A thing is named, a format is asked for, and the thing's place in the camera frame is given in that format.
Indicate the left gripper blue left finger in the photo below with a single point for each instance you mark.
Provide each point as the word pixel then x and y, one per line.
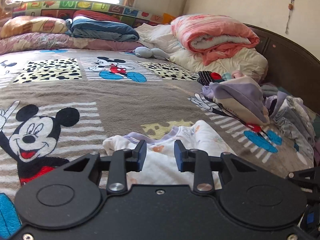
pixel 122 162

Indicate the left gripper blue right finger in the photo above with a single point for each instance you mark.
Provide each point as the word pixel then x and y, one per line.
pixel 197 162

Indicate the white floral quilted garment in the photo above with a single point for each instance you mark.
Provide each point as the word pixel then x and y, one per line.
pixel 160 166

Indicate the grey clothes pile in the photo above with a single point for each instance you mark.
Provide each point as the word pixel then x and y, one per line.
pixel 292 119

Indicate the purple and cream garment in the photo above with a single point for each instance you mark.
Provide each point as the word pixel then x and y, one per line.
pixel 242 97

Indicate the Mickey Mouse bed blanket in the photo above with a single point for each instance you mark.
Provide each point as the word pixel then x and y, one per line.
pixel 59 105

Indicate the dark wooden headboard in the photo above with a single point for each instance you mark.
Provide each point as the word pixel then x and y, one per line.
pixel 290 66

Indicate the grey plush toy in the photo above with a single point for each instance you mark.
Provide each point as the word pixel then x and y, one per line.
pixel 147 53

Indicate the cream quilt under pink one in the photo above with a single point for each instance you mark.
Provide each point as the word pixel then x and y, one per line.
pixel 247 61

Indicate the pink rolled quilt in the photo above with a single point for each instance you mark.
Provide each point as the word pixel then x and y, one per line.
pixel 213 37

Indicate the blue folded duvet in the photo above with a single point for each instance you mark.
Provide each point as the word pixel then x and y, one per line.
pixel 84 27

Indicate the red pillow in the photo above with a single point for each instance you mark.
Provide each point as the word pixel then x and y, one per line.
pixel 94 15

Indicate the colourful alphabet foam mat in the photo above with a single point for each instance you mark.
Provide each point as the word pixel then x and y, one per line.
pixel 66 9

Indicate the yellow patterned pillow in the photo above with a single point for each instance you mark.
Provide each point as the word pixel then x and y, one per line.
pixel 31 24

